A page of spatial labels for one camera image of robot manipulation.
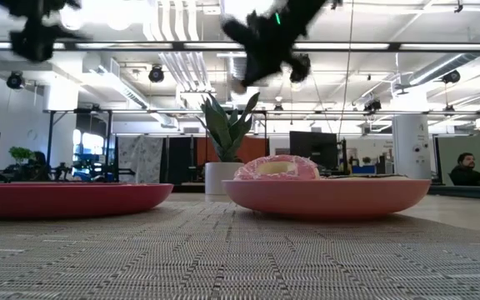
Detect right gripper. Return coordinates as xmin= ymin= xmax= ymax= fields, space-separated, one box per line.
xmin=239 ymin=7 xmax=312 ymax=88

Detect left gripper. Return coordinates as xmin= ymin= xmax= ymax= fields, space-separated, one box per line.
xmin=8 ymin=16 xmax=87 ymax=63

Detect large pink frosted donut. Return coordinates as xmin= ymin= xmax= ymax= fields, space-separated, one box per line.
xmin=232 ymin=154 xmax=322 ymax=182

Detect black ceiling spotlight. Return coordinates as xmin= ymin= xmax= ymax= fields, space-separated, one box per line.
xmin=288 ymin=52 xmax=313 ymax=83
xmin=147 ymin=65 xmax=166 ymax=84
xmin=441 ymin=69 xmax=462 ymax=85
xmin=363 ymin=98 xmax=383 ymax=113
xmin=6 ymin=71 xmax=27 ymax=91

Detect green broad-leaf plant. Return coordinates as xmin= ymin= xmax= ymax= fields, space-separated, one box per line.
xmin=195 ymin=91 xmax=262 ymax=163

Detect black computer monitor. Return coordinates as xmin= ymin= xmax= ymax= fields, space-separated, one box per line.
xmin=288 ymin=130 xmax=339 ymax=170

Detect small green background plant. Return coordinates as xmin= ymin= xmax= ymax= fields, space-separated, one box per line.
xmin=7 ymin=146 xmax=35 ymax=166

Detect white plant pot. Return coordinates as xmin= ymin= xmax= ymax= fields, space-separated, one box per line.
xmin=204 ymin=161 xmax=246 ymax=196

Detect black hanging panel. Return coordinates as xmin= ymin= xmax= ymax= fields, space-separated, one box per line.
xmin=167 ymin=136 xmax=195 ymax=184

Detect light pink round plate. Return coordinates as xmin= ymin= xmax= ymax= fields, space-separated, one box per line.
xmin=222 ymin=177 xmax=433 ymax=221

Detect white patterned hanging cloth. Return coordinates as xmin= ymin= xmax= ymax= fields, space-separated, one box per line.
xmin=116 ymin=135 xmax=164 ymax=185

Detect dark red round plate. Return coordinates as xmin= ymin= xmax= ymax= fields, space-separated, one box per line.
xmin=0 ymin=182 xmax=175 ymax=220

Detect white round column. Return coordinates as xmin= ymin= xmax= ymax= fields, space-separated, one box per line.
xmin=391 ymin=113 xmax=433 ymax=180

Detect grey woven table mat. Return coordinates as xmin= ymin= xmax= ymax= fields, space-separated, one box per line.
xmin=0 ymin=200 xmax=480 ymax=300

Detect person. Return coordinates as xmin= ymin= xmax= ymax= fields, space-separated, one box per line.
xmin=448 ymin=152 xmax=480 ymax=187

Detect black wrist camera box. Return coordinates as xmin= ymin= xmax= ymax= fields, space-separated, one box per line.
xmin=222 ymin=16 xmax=258 ymax=45

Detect orange wall panel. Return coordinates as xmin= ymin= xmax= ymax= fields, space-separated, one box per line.
xmin=196 ymin=136 xmax=270 ymax=164

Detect black metal stand frame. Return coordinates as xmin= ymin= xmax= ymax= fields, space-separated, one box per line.
xmin=44 ymin=108 xmax=114 ymax=183

